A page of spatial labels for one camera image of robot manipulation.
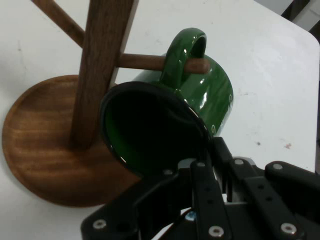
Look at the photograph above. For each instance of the green enamel mug white print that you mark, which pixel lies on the green enamel mug white print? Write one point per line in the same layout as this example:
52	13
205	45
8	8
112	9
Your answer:
212	95

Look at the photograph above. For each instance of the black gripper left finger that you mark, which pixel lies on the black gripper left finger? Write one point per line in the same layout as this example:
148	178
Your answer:
155	200

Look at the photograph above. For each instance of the brown wooden mug tree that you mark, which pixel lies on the brown wooden mug tree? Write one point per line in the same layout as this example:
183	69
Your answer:
50	150

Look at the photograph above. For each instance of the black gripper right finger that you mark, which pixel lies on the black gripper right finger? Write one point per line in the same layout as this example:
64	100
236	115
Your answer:
275	200

